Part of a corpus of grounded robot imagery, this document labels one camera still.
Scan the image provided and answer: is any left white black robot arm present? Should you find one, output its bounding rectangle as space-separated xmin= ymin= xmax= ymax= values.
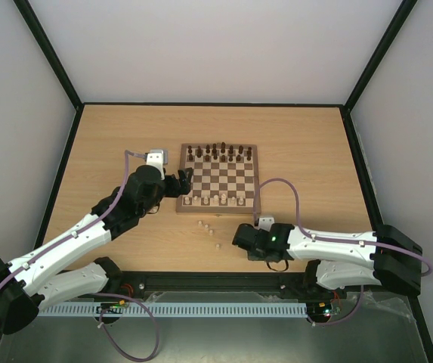
xmin=0 ymin=165 xmax=193 ymax=335

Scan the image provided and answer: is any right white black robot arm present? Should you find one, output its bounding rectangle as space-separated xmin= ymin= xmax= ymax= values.
xmin=232 ymin=221 xmax=423 ymax=296

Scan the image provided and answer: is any wooden chess board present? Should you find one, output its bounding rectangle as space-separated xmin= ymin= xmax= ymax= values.
xmin=176 ymin=142 xmax=261 ymax=215

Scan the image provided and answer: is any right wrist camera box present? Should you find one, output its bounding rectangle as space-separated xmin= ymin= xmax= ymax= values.
xmin=258 ymin=216 xmax=275 ymax=231

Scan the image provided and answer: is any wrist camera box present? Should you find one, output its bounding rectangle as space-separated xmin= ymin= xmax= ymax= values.
xmin=258 ymin=216 xmax=275 ymax=231
xmin=146 ymin=149 xmax=169 ymax=166

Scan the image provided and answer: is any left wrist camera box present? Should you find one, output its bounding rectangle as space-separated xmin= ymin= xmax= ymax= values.
xmin=146 ymin=149 xmax=169 ymax=166

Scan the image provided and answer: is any light blue slotted cable duct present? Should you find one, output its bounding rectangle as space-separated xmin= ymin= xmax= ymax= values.
xmin=39 ymin=302 xmax=308 ymax=318

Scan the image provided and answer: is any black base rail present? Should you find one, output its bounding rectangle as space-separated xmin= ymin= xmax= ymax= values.
xmin=122 ymin=271 xmax=310 ymax=293

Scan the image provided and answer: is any black enclosure frame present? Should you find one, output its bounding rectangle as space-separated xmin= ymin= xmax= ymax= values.
xmin=0 ymin=0 xmax=433 ymax=363

